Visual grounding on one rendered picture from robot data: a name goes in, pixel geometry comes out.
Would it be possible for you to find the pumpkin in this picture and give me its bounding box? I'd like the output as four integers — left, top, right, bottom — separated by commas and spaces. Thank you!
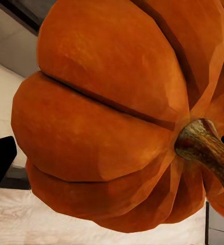
11, 0, 224, 233
206, 192, 224, 217

